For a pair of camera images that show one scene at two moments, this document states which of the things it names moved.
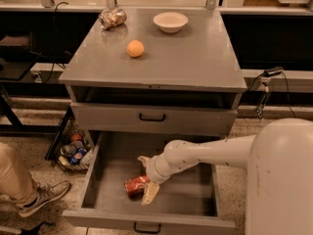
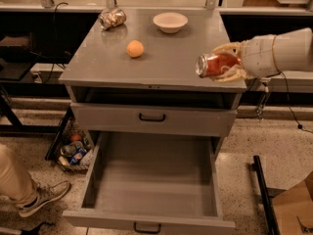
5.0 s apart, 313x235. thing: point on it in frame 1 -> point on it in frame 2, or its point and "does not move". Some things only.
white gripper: x=153 y=170 -> x=258 y=56
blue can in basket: x=77 y=155 does not move
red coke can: x=135 y=186 -> x=212 y=65
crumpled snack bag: x=111 y=19 does not move
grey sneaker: x=46 y=195 does not move
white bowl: x=170 y=22 does not move
